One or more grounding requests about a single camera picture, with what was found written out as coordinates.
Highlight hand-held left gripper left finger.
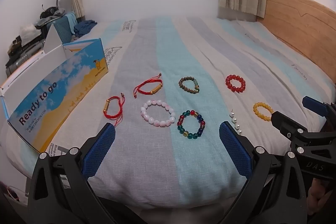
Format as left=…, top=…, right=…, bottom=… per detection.
left=28, top=123, right=143, bottom=224

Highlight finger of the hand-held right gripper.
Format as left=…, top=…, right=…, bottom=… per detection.
left=271, top=111, right=315, bottom=146
left=302, top=96, right=336, bottom=125

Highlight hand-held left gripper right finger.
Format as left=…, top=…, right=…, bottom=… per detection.
left=202, top=121, right=307, bottom=224

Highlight white pearl bracelet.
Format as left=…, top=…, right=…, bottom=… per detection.
left=229, top=109, right=242, bottom=135

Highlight yellow bead bracelet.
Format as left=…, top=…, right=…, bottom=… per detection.
left=253, top=102, right=274, bottom=122

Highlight pink bead bracelet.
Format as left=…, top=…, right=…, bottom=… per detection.
left=140, top=99, right=176, bottom=127

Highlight sky print cardboard box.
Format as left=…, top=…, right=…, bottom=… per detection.
left=0, top=38, right=109, bottom=153

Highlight person's right hand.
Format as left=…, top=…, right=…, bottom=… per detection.
left=308, top=179, right=332, bottom=205

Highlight wooden headboard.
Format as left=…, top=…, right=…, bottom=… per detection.
left=256, top=0, right=336, bottom=77

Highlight striped bed sheet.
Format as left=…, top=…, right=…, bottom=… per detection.
left=0, top=15, right=336, bottom=211

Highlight dark blue clothes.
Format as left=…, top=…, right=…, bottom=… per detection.
left=74, top=20, right=97, bottom=38

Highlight teal suitcase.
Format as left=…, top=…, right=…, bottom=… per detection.
left=46, top=14, right=76, bottom=44

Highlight light blue cloth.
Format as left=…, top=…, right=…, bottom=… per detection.
left=65, top=13, right=79, bottom=30

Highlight white plastic bag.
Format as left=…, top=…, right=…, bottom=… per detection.
left=20, top=24, right=42, bottom=42

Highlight black bag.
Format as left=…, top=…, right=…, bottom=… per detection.
left=39, top=6, right=66, bottom=20

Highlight red cord bracelet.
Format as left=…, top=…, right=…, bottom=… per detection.
left=133, top=73, right=163, bottom=98
left=103, top=93, right=126, bottom=127

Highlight multicolour glass bead bracelet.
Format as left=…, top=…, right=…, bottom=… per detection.
left=177, top=109, right=206, bottom=139

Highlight red bead bracelet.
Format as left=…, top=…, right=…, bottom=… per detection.
left=226, top=74, right=246, bottom=93

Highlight brown wooden bead bracelet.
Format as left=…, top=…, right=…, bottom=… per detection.
left=178, top=76, right=200, bottom=94

